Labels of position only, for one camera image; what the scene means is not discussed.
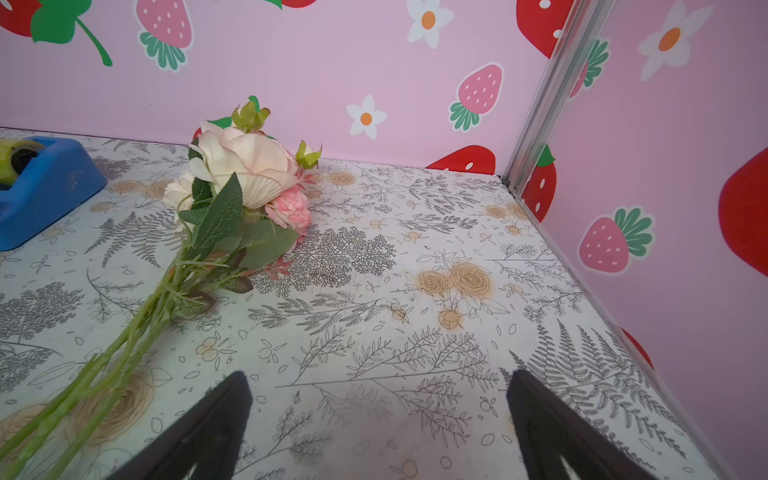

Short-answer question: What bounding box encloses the aluminium corner post right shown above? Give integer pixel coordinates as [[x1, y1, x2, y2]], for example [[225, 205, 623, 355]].
[[502, 0, 615, 199]]

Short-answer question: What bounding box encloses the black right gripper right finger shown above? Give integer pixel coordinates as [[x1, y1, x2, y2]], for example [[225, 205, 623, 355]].
[[506, 370, 654, 480]]

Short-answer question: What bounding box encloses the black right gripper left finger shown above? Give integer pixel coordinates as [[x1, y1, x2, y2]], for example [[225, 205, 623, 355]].
[[110, 371, 253, 480]]

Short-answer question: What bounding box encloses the yellow-green tape roll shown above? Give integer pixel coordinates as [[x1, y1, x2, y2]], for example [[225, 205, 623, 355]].
[[0, 139, 45, 190]]

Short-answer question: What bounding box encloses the artificial pink flower bouquet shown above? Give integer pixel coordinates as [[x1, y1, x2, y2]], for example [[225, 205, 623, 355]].
[[1, 98, 321, 479]]

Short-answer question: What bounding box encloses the blue tape dispenser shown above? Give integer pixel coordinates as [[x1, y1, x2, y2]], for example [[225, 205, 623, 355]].
[[1, 136, 107, 251]]

